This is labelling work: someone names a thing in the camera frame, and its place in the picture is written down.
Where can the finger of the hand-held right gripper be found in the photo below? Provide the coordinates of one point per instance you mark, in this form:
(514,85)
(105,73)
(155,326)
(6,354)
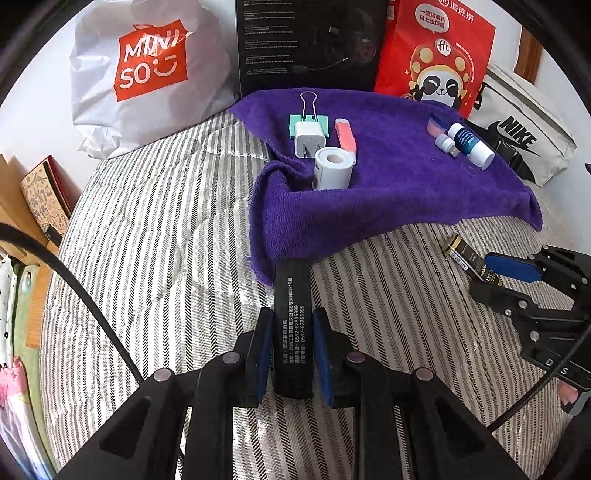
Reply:
(512,268)
(496,295)

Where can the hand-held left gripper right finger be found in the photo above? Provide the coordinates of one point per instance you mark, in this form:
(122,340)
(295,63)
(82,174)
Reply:
(322,355)

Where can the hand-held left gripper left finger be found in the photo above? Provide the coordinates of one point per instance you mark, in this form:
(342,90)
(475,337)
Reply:
(264,350)

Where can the long black box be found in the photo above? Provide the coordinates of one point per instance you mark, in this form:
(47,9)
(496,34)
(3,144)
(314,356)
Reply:
(293,332)

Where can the small black and gold box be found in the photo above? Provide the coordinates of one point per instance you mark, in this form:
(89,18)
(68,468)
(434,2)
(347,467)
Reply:
(464,253)

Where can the blue and white bottle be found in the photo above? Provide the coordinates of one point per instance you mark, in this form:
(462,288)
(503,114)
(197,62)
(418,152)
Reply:
(471,145)

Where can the small clear bottle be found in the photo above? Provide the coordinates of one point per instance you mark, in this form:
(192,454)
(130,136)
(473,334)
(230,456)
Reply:
(445,143)

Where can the white tape roll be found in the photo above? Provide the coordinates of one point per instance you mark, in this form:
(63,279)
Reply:
(332,173)

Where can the white charger plug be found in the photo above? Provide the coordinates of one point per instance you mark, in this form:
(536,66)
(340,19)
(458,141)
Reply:
(308,138)

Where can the person's right hand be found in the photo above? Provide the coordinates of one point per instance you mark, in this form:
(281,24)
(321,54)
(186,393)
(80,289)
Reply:
(567,393)

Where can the purple towel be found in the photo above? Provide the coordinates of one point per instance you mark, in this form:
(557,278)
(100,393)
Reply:
(392,198)

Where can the white canvas bag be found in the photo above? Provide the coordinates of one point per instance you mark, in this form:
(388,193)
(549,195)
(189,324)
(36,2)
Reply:
(521,115)

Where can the striped bed sheet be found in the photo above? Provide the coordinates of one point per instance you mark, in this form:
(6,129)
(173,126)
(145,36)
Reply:
(161,230)

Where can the small pink blue container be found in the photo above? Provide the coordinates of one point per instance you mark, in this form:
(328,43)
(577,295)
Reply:
(436,124)

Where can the green binder clip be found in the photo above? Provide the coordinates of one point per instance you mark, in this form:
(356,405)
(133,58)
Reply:
(294,121)

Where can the red paper bag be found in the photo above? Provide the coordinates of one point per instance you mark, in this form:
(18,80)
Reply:
(438,46)

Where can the pink cloth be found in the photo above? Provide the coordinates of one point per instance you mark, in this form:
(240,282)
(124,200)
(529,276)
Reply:
(11,383)

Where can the white printed cloth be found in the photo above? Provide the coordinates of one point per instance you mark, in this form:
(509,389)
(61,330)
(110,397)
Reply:
(7,314)

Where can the brown illustrated book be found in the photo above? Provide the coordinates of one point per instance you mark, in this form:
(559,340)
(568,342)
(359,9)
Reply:
(44,198)

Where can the white plastic shopping bag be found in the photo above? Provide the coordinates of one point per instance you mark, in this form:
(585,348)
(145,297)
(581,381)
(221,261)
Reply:
(138,110)

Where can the black headphone box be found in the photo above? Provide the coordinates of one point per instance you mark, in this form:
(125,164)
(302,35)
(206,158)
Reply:
(300,46)

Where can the brown wooden frame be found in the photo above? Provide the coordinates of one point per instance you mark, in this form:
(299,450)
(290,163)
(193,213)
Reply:
(528,57)

